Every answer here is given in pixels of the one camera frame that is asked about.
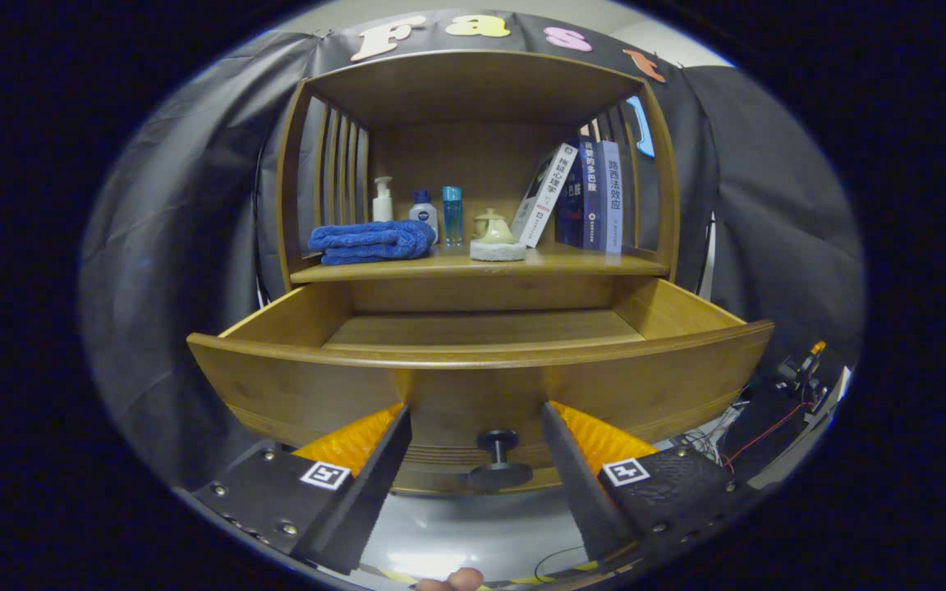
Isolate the bundle of thin cables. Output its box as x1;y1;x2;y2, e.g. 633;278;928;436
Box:
678;386;811;477

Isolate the pale green handled sponge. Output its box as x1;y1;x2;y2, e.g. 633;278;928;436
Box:
470;215;528;263

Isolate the light blue book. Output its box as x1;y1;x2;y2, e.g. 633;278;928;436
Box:
596;140;624;254

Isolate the dark blue book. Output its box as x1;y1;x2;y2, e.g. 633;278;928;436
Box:
555;138;602;250

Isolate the wooden drawer with black knob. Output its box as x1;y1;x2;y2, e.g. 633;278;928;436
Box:
186;277;775;496

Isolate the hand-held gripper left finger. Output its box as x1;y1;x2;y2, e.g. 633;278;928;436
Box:
186;404;413;575

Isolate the clear blue bottle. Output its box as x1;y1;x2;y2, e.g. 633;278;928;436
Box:
442;186;464;248

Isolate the wooden countertop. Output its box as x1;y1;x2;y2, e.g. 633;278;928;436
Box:
290;242;671;285

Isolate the wooden cabinet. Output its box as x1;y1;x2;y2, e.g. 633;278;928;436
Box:
276;49;682;329

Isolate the white book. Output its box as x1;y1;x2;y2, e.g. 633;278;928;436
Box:
510;142;579;249

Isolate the white bottle with blue cap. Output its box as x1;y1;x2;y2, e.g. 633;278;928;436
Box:
408;190;439;243

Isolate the blue folded towel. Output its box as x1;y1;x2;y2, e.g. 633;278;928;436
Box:
307;219;437;266

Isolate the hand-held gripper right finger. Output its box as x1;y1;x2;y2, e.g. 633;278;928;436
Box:
540;401;757;563

